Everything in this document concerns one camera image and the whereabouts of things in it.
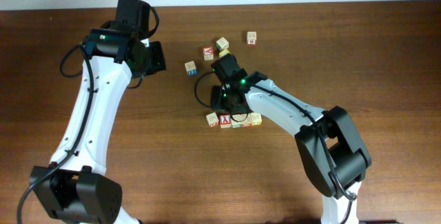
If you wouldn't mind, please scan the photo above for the wooden block red letter Y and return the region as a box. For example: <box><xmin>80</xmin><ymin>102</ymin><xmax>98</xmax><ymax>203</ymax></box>
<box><xmin>219</xmin><ymin>114</ymin><xmax>232</xmax><ymax>128</ymax></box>

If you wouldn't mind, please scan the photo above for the wooden block red bottom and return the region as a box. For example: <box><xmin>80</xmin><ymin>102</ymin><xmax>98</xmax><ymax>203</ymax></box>
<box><xmin>206</xmin><ymin>112</ymin><xmax>219</xmax><ymax>128</ymax></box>

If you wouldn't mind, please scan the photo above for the wooden block green letter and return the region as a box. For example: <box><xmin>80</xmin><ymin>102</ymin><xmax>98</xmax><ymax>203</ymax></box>
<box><xmin>231</xmin><ymin>114</ymin><xmax>243</xmax><ymax>128</ymax></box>

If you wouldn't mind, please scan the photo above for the wooden block red side engraved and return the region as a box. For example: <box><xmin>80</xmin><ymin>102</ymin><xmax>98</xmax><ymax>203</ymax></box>
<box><xmin>241</xmin><ymin>114</ymin><xmax>252</xmax><ymax>128</ymax></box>

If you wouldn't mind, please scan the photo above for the wooden block yellow side engraved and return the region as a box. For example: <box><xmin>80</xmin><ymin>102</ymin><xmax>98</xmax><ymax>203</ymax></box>
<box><xmin>250</xmin><ymin>112</ymin><xmax>263</xmax><ymax>125</ymax></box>

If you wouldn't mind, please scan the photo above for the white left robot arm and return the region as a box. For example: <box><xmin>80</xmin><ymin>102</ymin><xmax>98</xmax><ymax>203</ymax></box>
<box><xmin>27</xmin><ymin>29</ymin><xmax>166</xmax><ymax>223</ymax></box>

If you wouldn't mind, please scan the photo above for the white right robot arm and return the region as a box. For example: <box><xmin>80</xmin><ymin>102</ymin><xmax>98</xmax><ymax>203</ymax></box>
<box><xmin>210</xmin><ymin>72</ymin><xmax>371</xmax><ymax>223</ymax></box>

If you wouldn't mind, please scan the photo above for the plain wooden block upper left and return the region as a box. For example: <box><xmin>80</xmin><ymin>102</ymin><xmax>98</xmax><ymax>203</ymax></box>
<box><xmin>185</xmin><ymin>61</ymin><xmax>198</xmax><ymax>76</ymax></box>

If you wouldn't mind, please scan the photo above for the wooden block yellow face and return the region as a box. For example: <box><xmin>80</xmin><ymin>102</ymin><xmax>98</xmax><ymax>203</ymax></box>
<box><xmin>218</xmin><ymin>49</ymin><xmax>230</xmax><ymax>58</ymax></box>

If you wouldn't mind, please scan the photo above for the wooden block red letter A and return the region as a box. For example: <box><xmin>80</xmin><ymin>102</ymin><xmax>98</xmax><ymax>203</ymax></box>
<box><xmin>203</xmin><ymin>47</ymin><xmax>214</xmax><ymax>61</ymax></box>

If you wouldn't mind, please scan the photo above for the wooden block green side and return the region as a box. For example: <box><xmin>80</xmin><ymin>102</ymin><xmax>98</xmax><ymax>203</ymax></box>
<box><xmin>216</xmin><ymin>37</ymin><xmax>229</xmax><ymax>52</ymax></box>

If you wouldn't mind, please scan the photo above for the wooden block red number far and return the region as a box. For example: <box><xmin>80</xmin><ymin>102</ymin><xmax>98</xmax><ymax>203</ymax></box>
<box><xmin>246</xmin><ymin>32</ymin><xmax>257</xmax><ymax>45</ymax></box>

